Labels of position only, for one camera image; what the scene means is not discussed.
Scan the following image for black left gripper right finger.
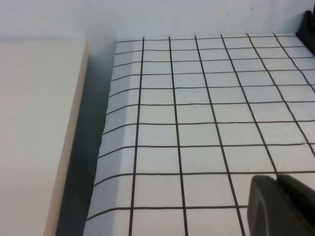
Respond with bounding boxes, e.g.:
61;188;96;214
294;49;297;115
277;174;315;236

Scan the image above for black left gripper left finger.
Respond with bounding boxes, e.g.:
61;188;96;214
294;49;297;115
247;175;291;236

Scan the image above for white black-grid tablecloth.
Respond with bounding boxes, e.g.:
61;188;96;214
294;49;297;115
85;33;315;236

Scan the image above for white side board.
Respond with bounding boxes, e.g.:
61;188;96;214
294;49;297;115
0;38;89;236

